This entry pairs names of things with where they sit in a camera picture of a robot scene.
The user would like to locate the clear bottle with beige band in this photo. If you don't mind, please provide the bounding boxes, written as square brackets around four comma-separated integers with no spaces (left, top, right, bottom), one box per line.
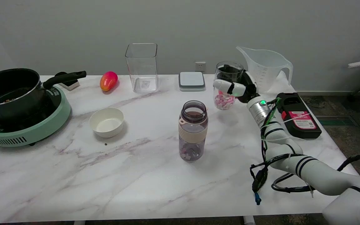
[178,100,208,162]

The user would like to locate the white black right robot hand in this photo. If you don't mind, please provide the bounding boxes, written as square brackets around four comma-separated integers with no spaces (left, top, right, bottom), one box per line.
[213,64,259,104]

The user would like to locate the floor vent grille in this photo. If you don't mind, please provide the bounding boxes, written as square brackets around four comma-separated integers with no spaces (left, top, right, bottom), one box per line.
[315,115,356,126]

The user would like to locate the green robot cable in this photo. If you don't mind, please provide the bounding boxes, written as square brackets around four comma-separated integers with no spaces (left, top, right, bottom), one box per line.
[261,97,281,132]

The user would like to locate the pink white candy pieces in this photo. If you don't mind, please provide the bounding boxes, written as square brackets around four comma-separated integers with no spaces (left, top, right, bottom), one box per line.
[214,91,236,110]

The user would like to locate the green induction cooker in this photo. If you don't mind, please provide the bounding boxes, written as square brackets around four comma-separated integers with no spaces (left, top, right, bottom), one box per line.
[0,85,72,148]

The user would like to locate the white grey square lid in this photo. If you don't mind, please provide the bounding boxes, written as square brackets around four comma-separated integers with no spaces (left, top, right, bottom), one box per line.
[178,72,206,92]

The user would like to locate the black saucepan with handle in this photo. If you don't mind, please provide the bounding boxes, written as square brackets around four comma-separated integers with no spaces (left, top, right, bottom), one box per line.
[0,68,87,121]

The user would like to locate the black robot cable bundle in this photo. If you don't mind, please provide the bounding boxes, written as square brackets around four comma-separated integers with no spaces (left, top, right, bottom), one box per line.
[250,97,360,205]

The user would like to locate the black device with pink label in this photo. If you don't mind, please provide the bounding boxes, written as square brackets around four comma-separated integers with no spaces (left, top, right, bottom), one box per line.
[276,92,322,139]

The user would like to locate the large clear measuring jug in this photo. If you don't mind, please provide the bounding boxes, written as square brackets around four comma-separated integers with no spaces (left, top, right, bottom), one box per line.
[236,46,293,93]

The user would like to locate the white black small device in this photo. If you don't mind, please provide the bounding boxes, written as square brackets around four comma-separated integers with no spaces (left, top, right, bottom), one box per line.
[55,72,80,91]

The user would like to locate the small clear measuring cup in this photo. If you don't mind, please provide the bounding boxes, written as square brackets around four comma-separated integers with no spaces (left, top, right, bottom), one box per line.
[213,61,244,110]

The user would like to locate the tall clear square container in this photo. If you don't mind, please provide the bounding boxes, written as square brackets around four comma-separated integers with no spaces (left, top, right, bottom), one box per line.
[125,43,160,93]

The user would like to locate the white bowl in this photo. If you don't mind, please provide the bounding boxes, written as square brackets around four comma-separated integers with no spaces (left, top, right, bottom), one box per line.
[89,107,125,138]

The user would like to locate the red yellow mango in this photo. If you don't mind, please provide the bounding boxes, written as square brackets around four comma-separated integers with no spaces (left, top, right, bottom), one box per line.
[100,71,118,92]

